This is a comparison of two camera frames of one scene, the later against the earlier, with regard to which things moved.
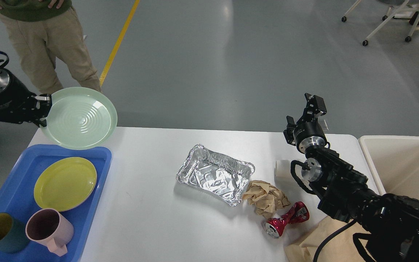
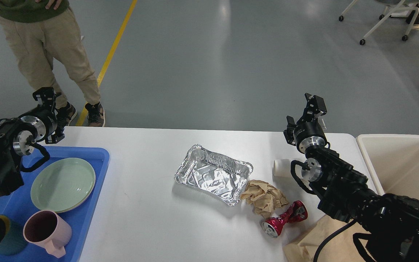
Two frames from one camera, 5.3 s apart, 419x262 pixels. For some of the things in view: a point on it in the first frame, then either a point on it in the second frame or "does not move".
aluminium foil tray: [225, 177] does not move
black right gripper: [308, 132] does not move
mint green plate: [80, 118] -> [62, 184]
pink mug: [48, 227] does not move
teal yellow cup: [1, 232] does not move
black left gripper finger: [41, 103] -> [58, 135]
